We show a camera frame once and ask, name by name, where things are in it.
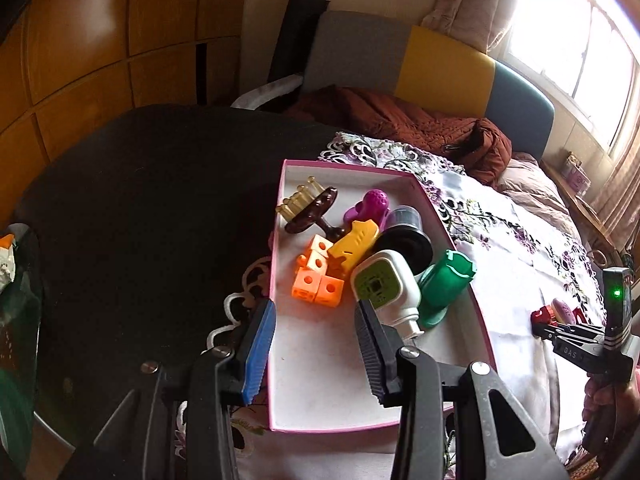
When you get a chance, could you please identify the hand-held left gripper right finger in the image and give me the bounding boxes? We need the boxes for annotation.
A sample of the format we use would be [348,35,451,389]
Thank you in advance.
[353,300,571,480]

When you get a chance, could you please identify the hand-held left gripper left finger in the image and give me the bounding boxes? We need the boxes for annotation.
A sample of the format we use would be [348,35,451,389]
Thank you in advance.
[60,297,278,480]

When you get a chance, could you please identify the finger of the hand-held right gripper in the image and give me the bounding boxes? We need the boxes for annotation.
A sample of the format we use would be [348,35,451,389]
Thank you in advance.
[532,321,606,342]

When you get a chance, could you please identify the purple oval embossed case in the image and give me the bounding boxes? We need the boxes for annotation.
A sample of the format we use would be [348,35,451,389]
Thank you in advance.
[551,298,577,325]

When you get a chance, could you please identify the red plastic toy piece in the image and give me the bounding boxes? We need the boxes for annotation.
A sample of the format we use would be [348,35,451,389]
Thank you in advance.
[531,306,587,328]

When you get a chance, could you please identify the pink cardboard box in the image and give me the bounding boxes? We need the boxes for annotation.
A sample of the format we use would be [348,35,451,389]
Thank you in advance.
[267,159,498,433]

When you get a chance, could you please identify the white green bottle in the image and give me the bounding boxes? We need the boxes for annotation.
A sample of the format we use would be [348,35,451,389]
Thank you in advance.
[350,249,423,343]

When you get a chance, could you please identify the orange linking cubes block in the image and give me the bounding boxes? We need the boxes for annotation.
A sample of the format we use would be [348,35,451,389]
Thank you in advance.
[291,234,346,307]

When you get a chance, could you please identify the green plastic toy piece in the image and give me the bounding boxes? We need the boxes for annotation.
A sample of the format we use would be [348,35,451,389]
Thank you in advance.
[415,249,478,329]

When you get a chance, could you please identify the yellow plastic toy piece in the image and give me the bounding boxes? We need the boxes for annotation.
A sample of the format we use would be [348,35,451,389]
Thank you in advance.
[327,219,383,276]

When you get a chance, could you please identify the person's right hand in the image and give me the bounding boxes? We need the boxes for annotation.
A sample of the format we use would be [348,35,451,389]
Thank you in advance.
[581,367,640,441]

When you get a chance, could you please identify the white floral embroidered tablecloth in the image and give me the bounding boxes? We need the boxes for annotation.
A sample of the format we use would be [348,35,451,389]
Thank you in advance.
[175,132,606,480]

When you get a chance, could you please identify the wooden side table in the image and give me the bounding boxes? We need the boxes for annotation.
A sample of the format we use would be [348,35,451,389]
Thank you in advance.
[542,160,640,281]

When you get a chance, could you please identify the grey transparent cap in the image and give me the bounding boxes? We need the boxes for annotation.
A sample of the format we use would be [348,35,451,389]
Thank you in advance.
[385,205,425,233]

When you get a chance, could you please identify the beige duvet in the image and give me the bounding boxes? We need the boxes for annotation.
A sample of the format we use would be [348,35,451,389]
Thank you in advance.
[495,152,586,261]

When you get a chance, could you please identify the purple plastic toy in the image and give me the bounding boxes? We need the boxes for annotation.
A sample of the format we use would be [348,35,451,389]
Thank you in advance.
[342,189,391,228]

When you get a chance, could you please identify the brown plastic toy piece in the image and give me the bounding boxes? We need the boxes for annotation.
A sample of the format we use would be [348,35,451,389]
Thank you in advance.
[284,186,351,241]

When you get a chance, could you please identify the pink patterned curtain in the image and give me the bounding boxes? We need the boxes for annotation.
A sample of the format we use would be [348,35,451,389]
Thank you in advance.
[420,0,531,53]
[585,145,640,241]

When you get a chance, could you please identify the translucent amber toy comb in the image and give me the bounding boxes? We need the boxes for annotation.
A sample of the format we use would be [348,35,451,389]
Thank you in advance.
[276,176,321,221]

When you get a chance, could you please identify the purple patterned gift box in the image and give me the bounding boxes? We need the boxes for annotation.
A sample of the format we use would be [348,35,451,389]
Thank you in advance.
[562,152,593,196]

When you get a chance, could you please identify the brown quilted blanket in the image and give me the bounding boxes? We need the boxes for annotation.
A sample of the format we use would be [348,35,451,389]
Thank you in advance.
[285,85,513,188]

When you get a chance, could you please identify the white orange packet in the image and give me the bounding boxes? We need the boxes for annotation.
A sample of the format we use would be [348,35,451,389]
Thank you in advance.
[0,232,18,291]

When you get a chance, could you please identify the grey yellow blue headboard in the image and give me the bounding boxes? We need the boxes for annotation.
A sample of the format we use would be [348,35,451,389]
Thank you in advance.
[300,10,556,161]

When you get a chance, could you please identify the window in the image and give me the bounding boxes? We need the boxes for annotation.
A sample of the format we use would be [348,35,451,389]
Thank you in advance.
[487,0,640,156]

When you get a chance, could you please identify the black rolled mat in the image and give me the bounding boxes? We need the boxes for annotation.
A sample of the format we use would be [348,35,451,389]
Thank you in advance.
[267,0,330,86]

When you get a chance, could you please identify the wooden wardrobe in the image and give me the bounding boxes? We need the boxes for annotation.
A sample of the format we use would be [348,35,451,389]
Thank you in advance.
[0,0,248,163]

